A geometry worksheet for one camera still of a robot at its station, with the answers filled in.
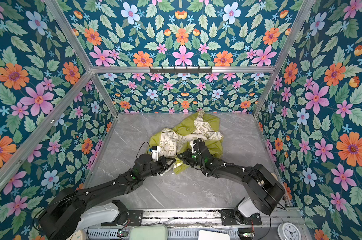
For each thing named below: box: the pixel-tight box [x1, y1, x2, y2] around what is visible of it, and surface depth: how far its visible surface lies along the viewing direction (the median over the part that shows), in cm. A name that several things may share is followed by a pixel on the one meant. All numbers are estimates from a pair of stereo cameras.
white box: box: [198, 230, 230, 240], surface depth 68 cm
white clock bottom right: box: [277, 222, 302, 240], surface depth 68 cm
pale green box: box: [129, 225, 168, 240], surface depth 69 cm
